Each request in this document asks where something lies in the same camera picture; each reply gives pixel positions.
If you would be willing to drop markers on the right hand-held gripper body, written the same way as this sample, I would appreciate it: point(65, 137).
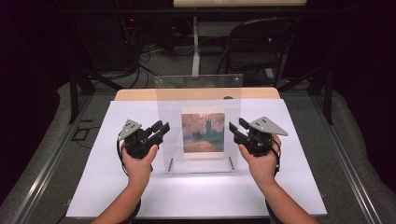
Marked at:
point(263, 137)

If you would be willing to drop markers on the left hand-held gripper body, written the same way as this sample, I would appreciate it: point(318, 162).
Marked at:
point(137, 140)

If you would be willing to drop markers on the painting print with white border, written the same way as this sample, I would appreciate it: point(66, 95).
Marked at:
point(204, 132)

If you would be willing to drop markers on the clear acrylic picture frame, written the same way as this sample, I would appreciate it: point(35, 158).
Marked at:
point(169, 93)

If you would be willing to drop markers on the person's left hand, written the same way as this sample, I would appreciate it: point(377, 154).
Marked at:
point(138, 169)

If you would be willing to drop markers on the person's right hand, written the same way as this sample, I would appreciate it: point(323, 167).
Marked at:
point(263, 168)

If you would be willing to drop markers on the brown table grommet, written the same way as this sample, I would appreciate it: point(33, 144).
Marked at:
point(228, 97)

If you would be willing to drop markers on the light wooden table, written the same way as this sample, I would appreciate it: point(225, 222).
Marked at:
point(137, 94)

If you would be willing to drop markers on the white table board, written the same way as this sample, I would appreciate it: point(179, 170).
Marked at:
point(102, 161)

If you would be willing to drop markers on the black folding chair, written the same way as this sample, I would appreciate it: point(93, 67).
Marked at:
point(253, 59)

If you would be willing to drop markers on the black metal stand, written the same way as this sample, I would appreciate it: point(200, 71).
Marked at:
point(74, 93)
point(327, 93)

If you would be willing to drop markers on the white desk with metal legs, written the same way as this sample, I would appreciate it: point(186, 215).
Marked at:
point(195, 56)

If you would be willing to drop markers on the black computer tower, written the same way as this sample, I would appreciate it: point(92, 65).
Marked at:
point(106, 40)

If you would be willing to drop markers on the aluminium floor rail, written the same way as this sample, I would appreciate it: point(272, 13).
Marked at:
point(46, 174)
point(345, 161)

